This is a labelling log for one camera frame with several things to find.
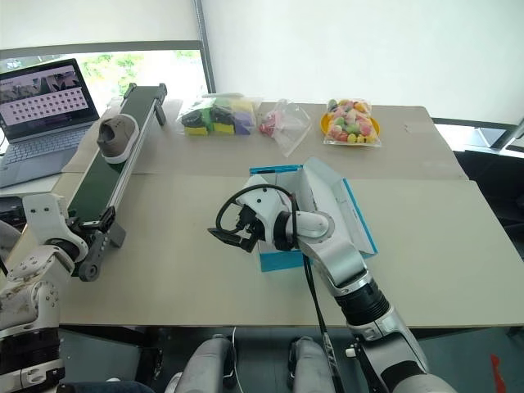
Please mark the bag of colourful toy fruit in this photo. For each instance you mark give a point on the bag of colourful toy fruit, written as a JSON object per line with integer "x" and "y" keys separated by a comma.
{"x": 352, "y": 123}

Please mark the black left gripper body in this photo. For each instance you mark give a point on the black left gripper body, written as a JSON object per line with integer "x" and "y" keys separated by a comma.
{"x": 84, "y": 231}

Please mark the green conveyor belt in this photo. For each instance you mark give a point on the green conveyor belt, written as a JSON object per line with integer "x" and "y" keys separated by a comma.
{"x": 102, "y": 180}

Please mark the red strip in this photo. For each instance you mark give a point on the red strip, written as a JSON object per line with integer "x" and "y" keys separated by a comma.
{"x": 498, "y": 372}

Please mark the grey window frame post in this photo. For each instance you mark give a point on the grey window frame post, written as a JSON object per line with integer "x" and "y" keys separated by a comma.
{"x": 204, "y": 45}

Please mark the clear bag with pink pieces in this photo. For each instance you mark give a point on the clear bag with pink pieces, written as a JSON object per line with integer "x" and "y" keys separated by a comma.
{"x": 286, "y": 127}

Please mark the right gripper long pointed finger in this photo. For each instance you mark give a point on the right gripper long pointed finger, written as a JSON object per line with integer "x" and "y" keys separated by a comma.
{"x": 229, "y": 236}

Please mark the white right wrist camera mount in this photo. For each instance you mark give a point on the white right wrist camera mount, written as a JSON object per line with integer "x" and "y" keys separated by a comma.
{"x": 262, "y": 204}

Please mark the dark blue cloth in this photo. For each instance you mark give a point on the dark blue cloth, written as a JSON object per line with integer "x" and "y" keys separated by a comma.
{"x": 106, "y": 387}

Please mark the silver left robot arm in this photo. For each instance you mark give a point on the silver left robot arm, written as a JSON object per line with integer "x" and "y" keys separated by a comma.
{"x": 24, "y": 294}

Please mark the grey rounded padded shape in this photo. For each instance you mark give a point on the grey rounded padded shape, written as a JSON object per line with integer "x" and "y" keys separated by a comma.
{"x": 311, "y": 364}
{"x": 204, "y": 364}

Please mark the left gripper grey flat finger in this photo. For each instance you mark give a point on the left gripper grey flat finger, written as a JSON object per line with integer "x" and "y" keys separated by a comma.
{"x": 118, "y": 236}

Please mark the grey sneaker with white sole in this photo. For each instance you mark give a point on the grey sneaker with white sole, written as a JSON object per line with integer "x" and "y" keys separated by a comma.
{"x": 118, "y": 135}

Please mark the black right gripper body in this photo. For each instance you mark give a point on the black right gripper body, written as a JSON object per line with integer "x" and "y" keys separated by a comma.
{"x": 250, "y": 223}

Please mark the open grey laptop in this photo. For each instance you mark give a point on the open grey laptop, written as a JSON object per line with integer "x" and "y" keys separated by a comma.
{"x": 45, "y": 123}

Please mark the bag of coloured sponges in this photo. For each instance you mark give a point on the bag of coloured sponges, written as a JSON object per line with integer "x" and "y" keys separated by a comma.
{"x": 221, "y": 116}

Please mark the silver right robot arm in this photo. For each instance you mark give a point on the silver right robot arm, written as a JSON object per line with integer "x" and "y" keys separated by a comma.
{"x": 344, "y": 262}

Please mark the blue and white shoebox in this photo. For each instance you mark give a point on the blue and white shoebox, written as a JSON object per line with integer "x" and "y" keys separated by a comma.
{"x": 348, "y": 204}

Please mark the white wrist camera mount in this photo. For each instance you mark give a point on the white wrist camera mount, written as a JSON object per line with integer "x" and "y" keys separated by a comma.
{"x": 41, "y": 217}
{"x": 262, "y": 204}

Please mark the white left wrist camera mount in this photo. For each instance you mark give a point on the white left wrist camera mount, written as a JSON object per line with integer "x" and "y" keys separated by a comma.
{"x": 41, "y": 217}

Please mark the left gripper dark holed finger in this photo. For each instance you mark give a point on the left gripper dark holed finger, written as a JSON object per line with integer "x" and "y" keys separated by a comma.
{"x": 95, "y": 258}

